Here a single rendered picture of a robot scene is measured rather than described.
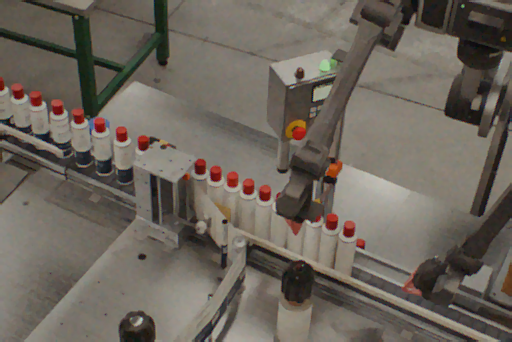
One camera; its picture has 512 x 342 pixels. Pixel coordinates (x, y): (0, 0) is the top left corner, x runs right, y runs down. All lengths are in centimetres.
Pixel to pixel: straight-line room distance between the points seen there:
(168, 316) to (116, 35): 266
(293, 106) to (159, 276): 64
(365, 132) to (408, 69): 57
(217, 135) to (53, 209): 59
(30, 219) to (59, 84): 187
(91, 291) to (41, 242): 28
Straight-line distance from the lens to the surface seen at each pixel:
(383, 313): 261
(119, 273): 265
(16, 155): 307
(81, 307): 258
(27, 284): 272
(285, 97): 232
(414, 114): 459
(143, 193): 261
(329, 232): 253
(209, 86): 463
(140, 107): 322
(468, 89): 281
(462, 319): 262
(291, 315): 234
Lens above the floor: 290
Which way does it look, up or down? 43 degrees down
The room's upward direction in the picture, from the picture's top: 7 degrees clockwise
